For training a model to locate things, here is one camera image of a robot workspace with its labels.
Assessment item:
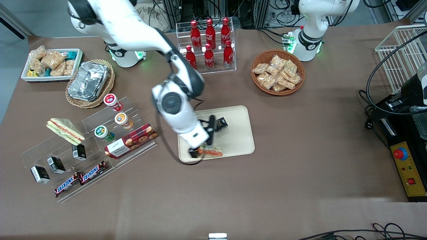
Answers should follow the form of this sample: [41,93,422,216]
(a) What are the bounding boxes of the black floor cables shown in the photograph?
[296,222,427,240]

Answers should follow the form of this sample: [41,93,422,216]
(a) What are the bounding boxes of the white wire basket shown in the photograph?
[374,24,427,94]

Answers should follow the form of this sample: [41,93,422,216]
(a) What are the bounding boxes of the clear cracker packet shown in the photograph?
[50,62,66,77]
[63,60,76,76]
[29,45,47,61]
[40,50,66,69]
[29,59,46,76]

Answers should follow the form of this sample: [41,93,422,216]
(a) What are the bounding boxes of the black looped cable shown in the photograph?
[366,31,427,116]

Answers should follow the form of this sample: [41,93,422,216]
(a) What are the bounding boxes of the black yellow emergency stop box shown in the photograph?
[380,95,427,203]

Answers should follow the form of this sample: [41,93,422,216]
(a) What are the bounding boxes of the black cable with plug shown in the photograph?
[358,89,383,131]

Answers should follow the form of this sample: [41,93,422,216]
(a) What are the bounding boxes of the clear acrylic bottle rack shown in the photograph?
[175,21,237,77]

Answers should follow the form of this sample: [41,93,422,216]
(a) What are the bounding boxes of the metal frame with cables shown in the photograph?
[152,0,302,30]

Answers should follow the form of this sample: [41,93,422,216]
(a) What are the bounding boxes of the small black white box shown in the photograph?
[47,156,66,174]
[71,144,87,161]
[31,166,51,184]

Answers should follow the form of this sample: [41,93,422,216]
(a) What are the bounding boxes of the snickers chocolate bar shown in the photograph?
[54,172,82,198]
[79,160,107,186]

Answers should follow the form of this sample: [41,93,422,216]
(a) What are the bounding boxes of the green lid cup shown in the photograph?
[94,125,115,142]

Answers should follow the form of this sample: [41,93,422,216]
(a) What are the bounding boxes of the white rectangular plastic tub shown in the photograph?
[21,48,84,83]

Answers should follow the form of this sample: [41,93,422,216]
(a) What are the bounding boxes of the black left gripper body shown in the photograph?
[370,74,426,121]

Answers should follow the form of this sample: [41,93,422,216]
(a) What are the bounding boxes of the clear acrylic stepped stand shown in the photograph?
[21,96,157,203]

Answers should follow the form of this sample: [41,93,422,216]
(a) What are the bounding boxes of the red lid cup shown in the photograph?
[103,93,123,112]

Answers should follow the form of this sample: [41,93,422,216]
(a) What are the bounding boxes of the oval light wicker basket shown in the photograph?
[65,59,116,109]

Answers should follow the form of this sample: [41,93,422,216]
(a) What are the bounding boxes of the small black box gold print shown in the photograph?
[215,117,229,133]

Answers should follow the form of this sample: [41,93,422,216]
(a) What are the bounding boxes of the beige crumpled cloth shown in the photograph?
[135,3,171,34]

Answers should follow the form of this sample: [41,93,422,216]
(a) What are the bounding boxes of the silver foil container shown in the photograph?
[68,62,111,102]

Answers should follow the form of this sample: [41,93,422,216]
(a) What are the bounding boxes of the triangle sandwich orange edge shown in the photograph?
[197,144,224,157]

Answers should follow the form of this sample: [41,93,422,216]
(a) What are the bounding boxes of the red tartan cookie box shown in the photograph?
[104,123,158,159]

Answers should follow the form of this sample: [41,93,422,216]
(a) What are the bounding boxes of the orange lid cup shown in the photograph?
[114,112,133,130]

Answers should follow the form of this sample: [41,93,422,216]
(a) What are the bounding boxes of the wrapped triangle sandwich ham filling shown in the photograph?
[46,118,86,146]

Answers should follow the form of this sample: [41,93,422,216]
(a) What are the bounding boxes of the beige plastic tray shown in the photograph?
[176,105,256,163]

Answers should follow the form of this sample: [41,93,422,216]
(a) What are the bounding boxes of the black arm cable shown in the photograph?
[155,109,204,166]

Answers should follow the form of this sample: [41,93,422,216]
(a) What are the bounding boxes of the red cola bottle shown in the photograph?
[223,40,234,68]
[190,20,202,51]
[204,43,215,71]
[205,19,217,50]
[185,45,197,70]
[221,17,232,47]

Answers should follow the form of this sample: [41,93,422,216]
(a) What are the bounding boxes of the round brown wicker basket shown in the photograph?
[251,49,306,96]

